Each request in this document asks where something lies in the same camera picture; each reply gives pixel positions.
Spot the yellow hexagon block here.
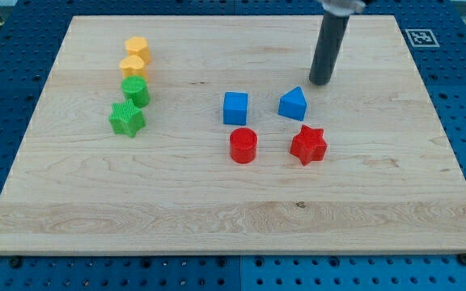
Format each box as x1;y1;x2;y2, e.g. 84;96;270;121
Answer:
125;36;151;64

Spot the black bolt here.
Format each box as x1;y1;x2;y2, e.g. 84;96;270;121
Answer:
8;256;23;269
456;253;466;266

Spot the black bolt front left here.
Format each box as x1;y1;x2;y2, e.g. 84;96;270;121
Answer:
8;256;23;269

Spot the green cylinder block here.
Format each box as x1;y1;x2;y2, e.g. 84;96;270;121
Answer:
121;75;150;108

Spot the black bolt front right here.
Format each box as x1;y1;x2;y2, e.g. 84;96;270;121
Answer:
456;253;466;266

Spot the light wooden board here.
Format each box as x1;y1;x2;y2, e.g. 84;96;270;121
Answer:
0;15;466;256

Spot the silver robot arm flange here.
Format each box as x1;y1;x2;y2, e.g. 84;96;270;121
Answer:
318;0;366;17

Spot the red star block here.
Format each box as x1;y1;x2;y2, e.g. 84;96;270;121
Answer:
290;124;328;166

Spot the white fiducial marker tag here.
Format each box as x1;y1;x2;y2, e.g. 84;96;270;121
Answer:
405;28;439;48

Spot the yellow heart block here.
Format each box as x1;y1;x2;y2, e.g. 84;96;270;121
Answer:
119;55;148;81

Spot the red cylinder block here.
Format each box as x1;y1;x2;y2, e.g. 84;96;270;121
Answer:
229;127;258;164

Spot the green star block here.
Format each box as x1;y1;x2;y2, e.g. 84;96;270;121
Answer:
108;99;146;137

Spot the blue cube block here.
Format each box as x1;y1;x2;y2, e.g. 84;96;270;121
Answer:
222;91;248;125

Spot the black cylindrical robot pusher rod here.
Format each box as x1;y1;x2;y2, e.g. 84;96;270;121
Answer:
309;11;350;86

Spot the blue triangle block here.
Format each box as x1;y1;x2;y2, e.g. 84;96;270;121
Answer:
277;86;307;121

